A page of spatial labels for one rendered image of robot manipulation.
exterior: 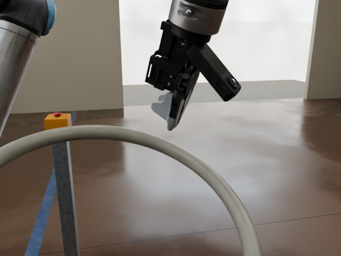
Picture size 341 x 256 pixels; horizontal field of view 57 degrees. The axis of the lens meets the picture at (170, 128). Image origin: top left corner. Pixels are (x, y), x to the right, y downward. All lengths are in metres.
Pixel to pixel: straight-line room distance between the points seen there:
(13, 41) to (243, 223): 0.77
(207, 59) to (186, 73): 0.04
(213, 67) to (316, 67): 7.80
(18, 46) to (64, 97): 5.77
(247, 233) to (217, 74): 0.27
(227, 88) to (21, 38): 0.65
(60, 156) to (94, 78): 4.90
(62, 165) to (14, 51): 0.98
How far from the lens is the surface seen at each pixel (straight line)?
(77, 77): 6.67
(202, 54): 0.54
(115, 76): 6.66
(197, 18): 0.52
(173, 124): 0.62
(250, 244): 0.55
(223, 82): 0.54
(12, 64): 1.00
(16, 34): 1.01
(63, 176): 1.89
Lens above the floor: 1.50
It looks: 17 degrees down
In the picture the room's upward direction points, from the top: straight up
